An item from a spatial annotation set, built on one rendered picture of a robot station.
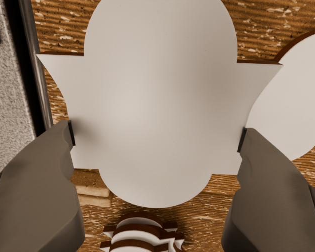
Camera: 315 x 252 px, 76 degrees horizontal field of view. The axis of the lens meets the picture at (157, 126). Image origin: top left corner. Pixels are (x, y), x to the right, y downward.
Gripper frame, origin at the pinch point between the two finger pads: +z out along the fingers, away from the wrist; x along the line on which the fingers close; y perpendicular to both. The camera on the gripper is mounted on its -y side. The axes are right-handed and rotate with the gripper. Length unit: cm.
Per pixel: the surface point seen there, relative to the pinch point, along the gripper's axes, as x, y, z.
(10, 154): -20.8, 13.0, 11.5
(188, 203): 5.2, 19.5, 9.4
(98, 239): -9.9, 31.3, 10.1
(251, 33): 7.7, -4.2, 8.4
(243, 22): 6.8, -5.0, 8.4
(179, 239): 4.3, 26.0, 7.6
